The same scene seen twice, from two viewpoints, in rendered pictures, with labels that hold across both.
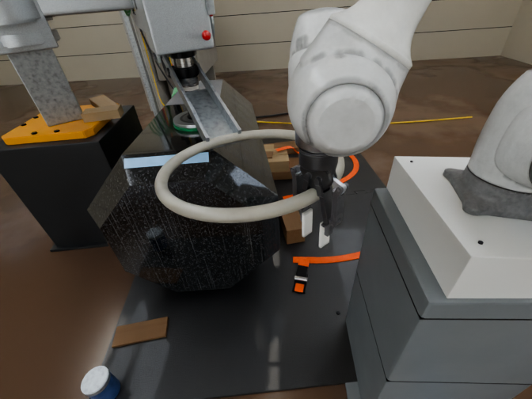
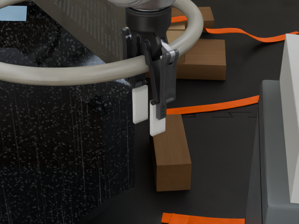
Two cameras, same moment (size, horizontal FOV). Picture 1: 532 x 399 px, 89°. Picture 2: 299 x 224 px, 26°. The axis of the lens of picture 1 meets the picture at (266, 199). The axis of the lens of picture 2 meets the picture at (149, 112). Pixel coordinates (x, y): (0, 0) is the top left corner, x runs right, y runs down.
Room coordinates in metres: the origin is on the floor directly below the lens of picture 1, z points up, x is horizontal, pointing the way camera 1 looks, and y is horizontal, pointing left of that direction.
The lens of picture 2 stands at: (-0.50, -0.14, 1.52)
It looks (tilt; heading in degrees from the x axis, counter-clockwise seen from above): 34 degrees down; 2
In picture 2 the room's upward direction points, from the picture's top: straight up
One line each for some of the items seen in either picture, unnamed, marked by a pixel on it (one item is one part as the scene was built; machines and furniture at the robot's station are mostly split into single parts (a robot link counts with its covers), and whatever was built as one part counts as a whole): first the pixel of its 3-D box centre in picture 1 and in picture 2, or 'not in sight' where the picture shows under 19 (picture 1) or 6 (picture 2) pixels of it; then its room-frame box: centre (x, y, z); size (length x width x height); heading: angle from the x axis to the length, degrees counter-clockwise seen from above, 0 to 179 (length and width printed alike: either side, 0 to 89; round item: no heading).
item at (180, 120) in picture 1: (196, 117); not in sight; (1.23, 0.29, 0.87); 0.21 x 0.21 x 0.01
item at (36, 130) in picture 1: (67, 120); not in sight; (1.66, 1.16, 0.76); 0.49 x 0.49 x 0.05; 2
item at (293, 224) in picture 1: (290, 221); (169, 151); (1.36, -0.15, 0.07); 0.30 x 0.12 x 0.12; 6
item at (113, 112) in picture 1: (103, 113); not in sight; (1.61, 0.91, 0.81); 0.20 x 0.10 x 0.05; 100
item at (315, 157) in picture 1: (317, 167); (148, 29); (0.46, -0.11, 1.03); 0.08 x 0.07 x 0.09; 38
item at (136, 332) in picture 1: (141, 331); not in sight; (0.70, 0.66, 0.02); 0.25 x 0.10 x 0.01; 98
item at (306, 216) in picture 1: (307, 222); (140, 104); (0.47, -0.09, 0.87); 0.03 x 0.01 x 0.07; 128
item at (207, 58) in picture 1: (191, 66); not in sight; (4.79, 1.02, 0.43); 1.30 x 0.62 x 0.86; 175
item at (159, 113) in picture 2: (332, 227); (164, 107); (0.42, -0.14, 0.90); 0.03 x 0.01 x 0.05; 38
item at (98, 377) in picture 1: (101, 385); not in sight; (0.45, 0.73, 0.08); 0.10 x 0.10 x 0.13
